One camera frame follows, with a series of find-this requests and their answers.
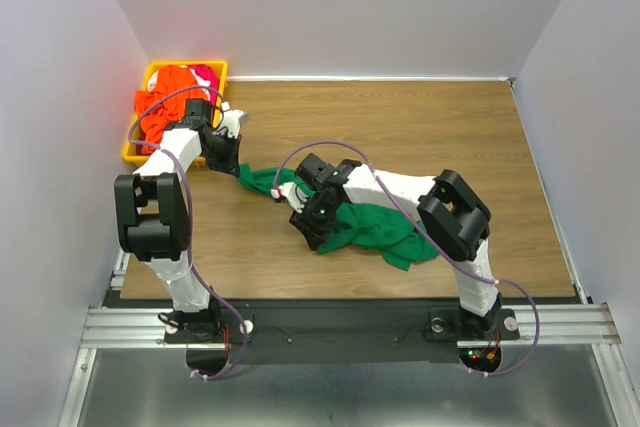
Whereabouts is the yellow plastic bin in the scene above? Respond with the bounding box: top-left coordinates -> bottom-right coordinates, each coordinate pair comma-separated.
122,59 -> 229,168

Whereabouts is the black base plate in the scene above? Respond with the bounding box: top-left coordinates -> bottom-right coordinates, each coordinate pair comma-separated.
156,299 -> 519,374

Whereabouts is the green t shirt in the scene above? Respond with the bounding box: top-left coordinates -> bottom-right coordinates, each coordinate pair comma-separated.
237,163 -> 439,271

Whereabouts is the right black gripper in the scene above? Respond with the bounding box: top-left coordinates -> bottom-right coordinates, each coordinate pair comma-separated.
289,193 -> 341,252

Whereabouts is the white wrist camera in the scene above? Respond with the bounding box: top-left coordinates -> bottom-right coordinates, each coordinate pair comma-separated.
216,101 -> 249,139
271,182 -> 309,213

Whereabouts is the pink white t shirt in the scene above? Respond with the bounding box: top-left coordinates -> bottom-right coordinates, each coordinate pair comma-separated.
146,64 -> 220,101

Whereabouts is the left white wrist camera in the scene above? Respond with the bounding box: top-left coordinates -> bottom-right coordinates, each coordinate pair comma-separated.
216,101 -> 249,139

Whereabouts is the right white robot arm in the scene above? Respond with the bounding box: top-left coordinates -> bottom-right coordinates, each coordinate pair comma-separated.
272,154 -> 502,337

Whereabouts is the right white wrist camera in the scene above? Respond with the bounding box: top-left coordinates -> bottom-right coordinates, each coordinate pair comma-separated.
271,182 -> 309,213

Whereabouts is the orange t shirt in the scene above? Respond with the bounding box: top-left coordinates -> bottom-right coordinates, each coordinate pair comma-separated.
134,65 -> 216,145

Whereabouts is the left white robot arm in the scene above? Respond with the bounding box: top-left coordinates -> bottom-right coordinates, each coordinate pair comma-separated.
114,98 -> 247,343

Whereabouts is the aluminium frame rail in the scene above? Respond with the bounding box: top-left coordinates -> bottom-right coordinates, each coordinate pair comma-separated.
57,241 -> 174,427

